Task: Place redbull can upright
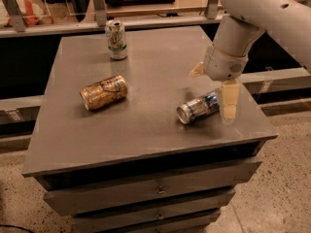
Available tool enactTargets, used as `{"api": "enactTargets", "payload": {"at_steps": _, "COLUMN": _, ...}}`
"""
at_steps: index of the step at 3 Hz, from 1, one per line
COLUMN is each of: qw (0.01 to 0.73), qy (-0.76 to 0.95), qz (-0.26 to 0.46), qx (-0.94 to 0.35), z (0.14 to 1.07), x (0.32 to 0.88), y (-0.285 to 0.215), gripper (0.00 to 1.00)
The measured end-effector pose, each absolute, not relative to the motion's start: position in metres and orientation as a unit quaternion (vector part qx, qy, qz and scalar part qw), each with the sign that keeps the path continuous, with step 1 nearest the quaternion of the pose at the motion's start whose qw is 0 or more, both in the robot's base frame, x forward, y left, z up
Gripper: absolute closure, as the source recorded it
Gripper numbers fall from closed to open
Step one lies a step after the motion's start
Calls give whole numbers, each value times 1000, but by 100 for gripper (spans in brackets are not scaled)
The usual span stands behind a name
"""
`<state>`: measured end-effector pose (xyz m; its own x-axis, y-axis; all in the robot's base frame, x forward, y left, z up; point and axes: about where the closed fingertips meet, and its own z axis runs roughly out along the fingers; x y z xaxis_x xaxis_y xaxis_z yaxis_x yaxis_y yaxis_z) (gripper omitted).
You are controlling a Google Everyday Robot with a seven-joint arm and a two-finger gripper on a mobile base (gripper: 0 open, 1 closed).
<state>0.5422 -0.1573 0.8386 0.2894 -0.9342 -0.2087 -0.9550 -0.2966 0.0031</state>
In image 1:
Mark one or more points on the white green soda can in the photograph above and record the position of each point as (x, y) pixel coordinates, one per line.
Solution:
(115, 34)

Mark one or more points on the orange brown soda can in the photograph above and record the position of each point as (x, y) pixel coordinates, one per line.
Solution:
(103, 93)

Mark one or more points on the drawer with knob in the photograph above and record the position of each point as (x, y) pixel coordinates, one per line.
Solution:
(99, 196)
(154, 210)

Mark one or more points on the grey metal bracket middle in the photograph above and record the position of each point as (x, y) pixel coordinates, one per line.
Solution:
(100, 12)

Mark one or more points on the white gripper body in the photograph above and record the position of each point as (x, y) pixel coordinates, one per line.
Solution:
(224, 65)

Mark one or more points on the grey metal bracket right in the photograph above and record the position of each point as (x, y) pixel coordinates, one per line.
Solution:
(211, 9)

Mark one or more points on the grey drawer cabinet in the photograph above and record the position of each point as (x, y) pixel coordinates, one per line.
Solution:
(139, 135)

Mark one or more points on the orange white cloth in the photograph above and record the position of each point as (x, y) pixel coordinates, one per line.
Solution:
(31, 12)

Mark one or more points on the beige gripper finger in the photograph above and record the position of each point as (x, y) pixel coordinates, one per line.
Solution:
(228, 98)
(197, 71)

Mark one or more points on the blue silver redbull can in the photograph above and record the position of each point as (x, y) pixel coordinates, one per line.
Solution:
(201, 106)

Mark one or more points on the grey metal bracket left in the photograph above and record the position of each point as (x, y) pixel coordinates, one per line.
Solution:
(17, 21)

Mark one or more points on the middle drawer with knob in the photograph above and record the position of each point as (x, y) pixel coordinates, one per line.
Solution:
(154, 210)

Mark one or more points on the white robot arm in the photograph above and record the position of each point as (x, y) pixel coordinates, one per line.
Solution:
(287, 22)

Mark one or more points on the bottom drawer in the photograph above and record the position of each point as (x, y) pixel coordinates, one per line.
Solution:
(170, 224)

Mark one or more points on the top drawer with knob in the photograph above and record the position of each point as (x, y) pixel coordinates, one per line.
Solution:
(99, 196)

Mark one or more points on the grey metal bracket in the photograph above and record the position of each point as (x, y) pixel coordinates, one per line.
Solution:
(17, 21)
(100, 12)
(211, 9)

